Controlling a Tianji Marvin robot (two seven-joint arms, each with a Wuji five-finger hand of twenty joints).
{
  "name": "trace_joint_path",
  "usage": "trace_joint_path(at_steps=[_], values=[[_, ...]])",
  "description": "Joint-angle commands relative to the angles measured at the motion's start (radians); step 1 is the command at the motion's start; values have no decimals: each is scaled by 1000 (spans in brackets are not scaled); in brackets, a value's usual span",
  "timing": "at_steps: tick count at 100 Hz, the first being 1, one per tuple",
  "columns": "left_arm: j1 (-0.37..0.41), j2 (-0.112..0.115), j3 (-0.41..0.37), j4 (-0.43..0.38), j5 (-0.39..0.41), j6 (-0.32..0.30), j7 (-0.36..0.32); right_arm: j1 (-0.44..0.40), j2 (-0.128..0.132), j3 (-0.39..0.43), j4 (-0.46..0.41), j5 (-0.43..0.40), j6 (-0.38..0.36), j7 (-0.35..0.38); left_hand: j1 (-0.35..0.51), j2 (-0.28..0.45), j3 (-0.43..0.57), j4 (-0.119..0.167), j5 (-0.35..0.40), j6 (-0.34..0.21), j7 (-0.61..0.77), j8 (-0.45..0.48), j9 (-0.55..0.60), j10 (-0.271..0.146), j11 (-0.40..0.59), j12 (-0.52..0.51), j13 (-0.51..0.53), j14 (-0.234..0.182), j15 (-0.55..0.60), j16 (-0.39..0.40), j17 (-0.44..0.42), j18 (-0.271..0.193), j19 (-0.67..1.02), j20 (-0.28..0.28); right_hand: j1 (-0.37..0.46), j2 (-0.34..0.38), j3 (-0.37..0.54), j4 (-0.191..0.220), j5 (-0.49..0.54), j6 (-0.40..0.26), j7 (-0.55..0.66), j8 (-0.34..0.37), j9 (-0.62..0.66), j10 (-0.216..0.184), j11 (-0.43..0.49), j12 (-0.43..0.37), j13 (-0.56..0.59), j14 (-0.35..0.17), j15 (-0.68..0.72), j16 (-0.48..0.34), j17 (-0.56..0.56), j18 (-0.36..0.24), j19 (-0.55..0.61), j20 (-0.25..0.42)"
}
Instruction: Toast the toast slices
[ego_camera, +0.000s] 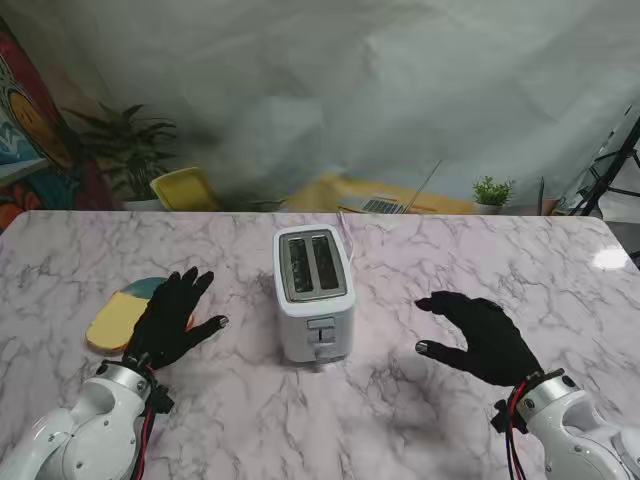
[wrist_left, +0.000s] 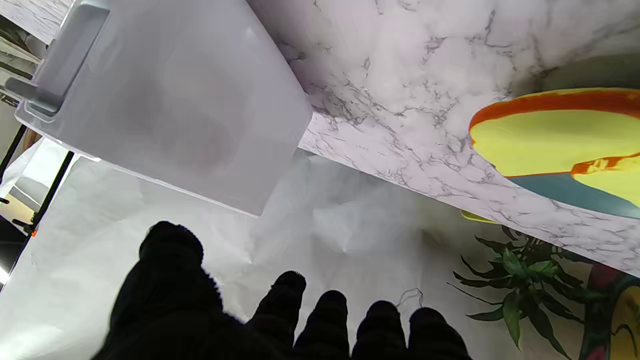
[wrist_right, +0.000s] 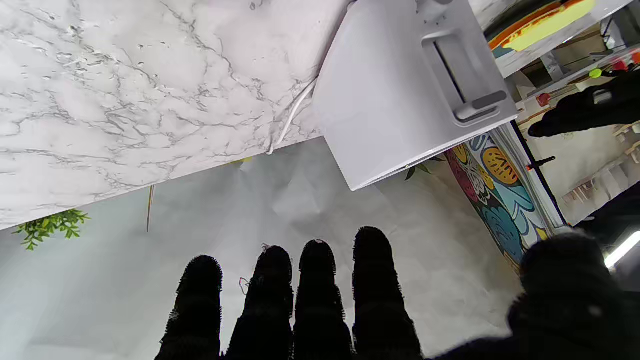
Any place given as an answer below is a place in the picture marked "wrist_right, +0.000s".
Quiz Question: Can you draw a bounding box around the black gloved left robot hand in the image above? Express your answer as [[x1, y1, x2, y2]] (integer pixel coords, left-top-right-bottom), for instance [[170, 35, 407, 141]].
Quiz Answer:
[[527, 70, 640, 138]]

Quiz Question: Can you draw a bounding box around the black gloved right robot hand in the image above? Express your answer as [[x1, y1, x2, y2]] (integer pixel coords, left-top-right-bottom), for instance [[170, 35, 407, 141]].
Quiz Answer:
[[155, 226, 640, 360]]

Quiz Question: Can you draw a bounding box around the yellow toast slice orange crust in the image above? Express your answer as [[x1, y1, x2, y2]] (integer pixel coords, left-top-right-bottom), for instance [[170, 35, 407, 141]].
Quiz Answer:
[[489, 0, 597, 52]]

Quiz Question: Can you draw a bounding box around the white two-slot toaster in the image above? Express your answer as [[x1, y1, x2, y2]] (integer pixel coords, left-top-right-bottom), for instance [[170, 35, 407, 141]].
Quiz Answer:
[[312, 0, 519, 192]]

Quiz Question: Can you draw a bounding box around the white crumpled backdrop sheet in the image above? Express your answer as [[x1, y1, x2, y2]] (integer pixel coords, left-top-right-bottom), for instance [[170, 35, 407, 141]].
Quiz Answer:
[[0, 135, 526, 360]]

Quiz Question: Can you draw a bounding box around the colourful cartoon mural board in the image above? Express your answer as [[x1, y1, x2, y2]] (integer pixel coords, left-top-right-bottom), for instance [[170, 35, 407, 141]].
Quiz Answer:
[[445, 132, 553, 273]]

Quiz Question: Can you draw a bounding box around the large green potted plant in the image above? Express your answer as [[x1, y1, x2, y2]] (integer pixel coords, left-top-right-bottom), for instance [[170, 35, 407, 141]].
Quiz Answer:
[[405, 156, 446, 182]]

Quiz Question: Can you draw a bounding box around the small green potted plant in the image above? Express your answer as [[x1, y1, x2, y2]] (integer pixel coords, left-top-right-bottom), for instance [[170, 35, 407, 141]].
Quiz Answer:
[[12, 209, 91, 251]]

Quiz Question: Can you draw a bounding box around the white toaster power cord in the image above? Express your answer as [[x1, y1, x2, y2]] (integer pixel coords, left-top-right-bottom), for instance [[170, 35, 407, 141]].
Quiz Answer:
[[266, 77, 321, 156]]

